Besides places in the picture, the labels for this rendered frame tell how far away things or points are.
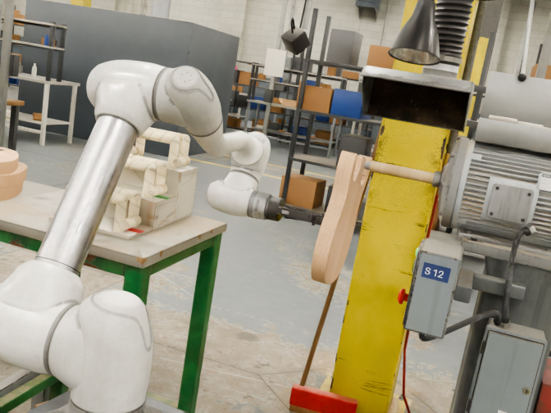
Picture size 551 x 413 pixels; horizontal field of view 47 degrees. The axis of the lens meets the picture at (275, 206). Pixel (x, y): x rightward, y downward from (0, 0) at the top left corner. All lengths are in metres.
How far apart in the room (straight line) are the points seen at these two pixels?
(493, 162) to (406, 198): 1.05
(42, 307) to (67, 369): 0.14
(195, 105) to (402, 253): 1.51
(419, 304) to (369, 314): 1.34
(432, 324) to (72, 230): 0.85
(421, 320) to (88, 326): 0.76
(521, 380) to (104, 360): 1.03
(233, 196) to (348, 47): 4.92
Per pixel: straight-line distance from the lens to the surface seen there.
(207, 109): 1.53
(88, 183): 1.48
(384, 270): 2.81
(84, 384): 1.34
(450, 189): 1.71
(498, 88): 1.90
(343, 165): 1.79
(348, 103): 6.68
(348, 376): 3.00
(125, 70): 1.59
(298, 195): 6.91
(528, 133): 1.76
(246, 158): 2.01
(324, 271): 1.82
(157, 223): 2.03
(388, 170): 1.84
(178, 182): 2.12
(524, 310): 1.81
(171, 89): 1.50
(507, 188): 1.70
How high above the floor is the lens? 1.45
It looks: 11 degrees down
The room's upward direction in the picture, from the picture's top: 10 degrees clockwise
